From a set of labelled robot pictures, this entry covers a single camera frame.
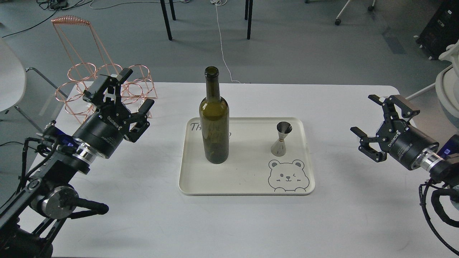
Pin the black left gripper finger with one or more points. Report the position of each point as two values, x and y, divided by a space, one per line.
106 90
136 123

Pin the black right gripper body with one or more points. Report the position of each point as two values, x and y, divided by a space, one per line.
405 143

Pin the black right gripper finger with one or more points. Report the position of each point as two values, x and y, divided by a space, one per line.
366 149
396 108

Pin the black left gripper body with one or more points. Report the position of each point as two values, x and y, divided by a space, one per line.
104 129

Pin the dark green wine bottle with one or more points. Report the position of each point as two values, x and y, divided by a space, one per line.
214 119

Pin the steel double jigger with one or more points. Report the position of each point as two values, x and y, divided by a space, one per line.
279 148

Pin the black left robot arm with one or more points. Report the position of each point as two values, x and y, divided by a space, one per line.
44 199

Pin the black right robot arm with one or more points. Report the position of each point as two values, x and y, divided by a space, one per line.
442 166

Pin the white chair right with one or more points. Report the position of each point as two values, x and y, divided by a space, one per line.
446 84

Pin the white chair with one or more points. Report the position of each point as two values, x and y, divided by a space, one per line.
13 82
446 84

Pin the black equipment case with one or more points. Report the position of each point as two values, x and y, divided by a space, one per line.
441 31

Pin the office chair wheeled base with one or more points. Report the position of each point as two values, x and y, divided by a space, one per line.
337 13

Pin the white chair left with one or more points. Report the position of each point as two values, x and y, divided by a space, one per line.
13 82

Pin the cream bear serving tray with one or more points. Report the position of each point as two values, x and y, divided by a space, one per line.
251 168

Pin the copper wire wine rack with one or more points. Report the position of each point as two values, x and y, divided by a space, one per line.
90 58

